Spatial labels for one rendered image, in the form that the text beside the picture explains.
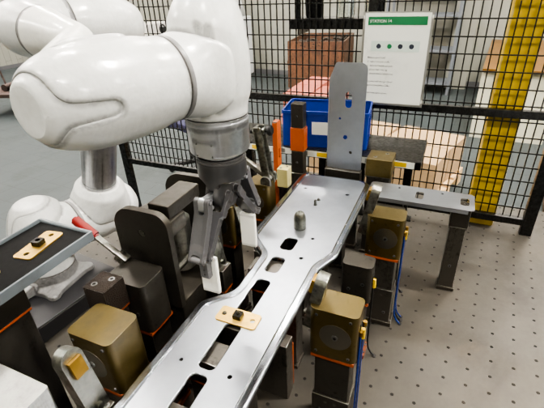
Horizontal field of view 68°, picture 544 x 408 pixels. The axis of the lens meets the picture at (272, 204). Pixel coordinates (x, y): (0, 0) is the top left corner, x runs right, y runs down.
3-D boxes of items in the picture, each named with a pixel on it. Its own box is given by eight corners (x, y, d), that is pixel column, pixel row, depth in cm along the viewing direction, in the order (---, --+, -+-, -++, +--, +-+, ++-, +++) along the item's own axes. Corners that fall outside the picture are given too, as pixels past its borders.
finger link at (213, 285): (217, 256, 61) (214, 259, 61) (222, 291, 65) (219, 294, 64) (200, 252, 62) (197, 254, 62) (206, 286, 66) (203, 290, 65)
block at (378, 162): (381, 257, 140) (392, 161, 123) (359, 252, 143) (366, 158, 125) (385, 244, 146) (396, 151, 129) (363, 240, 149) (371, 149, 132)
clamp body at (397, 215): (400, 332, 111) (417, 224, 94) (357, 320, 115) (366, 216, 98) (403, 316, 116) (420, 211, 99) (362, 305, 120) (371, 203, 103)
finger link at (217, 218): (235, 193, 62) (231, 190, 61) (216, 264, 60) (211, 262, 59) (213, 189, 63) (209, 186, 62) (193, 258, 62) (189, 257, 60)
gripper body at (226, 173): (213, 139, 64) (218, 190, 69) (183, 159, 58) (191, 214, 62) (255, 144, 62) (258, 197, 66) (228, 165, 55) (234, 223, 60)
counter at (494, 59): (533, 94, 569) (549, 40, 534) (541, 146, 401) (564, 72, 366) (481, 91, 597) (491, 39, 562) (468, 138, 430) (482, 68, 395)
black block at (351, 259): (374, 364, 102) (385, 273, 87) (336, 353, 105) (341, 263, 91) (378, 349, 106) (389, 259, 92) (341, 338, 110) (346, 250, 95)
